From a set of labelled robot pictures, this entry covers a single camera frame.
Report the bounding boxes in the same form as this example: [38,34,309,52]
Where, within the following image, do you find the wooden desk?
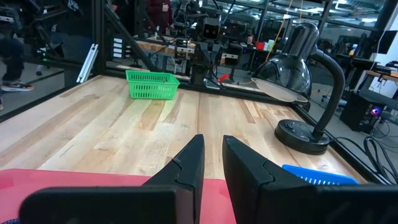
[364,68,398,84]

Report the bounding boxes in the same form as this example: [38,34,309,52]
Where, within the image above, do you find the blue plastic basket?
[281,164,361,187]

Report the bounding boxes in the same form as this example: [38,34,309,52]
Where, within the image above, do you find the black monitor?
[377,29,398,55]

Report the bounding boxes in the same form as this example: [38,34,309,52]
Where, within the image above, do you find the black computer tower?
[339,92,388,132]

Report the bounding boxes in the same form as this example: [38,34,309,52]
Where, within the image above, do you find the red plastic bin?
[0,168,238,224]

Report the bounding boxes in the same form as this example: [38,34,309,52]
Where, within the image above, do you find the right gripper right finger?
[221,134,398,224]

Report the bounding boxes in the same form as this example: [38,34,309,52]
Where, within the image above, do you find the black gooseneck desk lamp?
[250,21,346,156]

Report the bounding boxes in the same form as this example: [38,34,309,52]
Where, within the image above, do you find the wooden workbench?
[135,35,249,68]

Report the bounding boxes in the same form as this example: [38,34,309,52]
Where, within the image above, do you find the green plastic basket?
[124,69,181,101]

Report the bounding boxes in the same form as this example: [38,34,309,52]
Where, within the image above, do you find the person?
[145,0,174,27]
[0,35,35,110]

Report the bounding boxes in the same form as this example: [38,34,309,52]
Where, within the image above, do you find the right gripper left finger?
[18,133,206,224]

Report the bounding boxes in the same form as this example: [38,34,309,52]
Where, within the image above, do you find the silver aluminium extrusion bar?
[76,43,100,84]

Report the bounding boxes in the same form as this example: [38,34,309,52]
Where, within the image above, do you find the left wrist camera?
[201,17,222,41]

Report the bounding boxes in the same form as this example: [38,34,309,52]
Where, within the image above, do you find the black panel white labels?
[112,37,124,59]

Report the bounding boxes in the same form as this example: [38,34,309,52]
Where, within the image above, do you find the black lamp power cable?
[329,136,398,185]

